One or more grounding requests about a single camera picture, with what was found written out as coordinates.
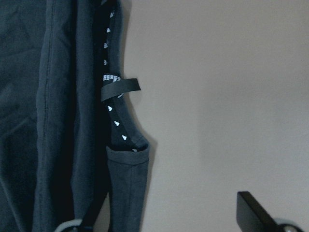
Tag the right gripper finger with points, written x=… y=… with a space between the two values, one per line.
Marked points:
x=252 y=217

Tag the black t-shirt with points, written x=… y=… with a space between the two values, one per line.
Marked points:
x=67 y=140

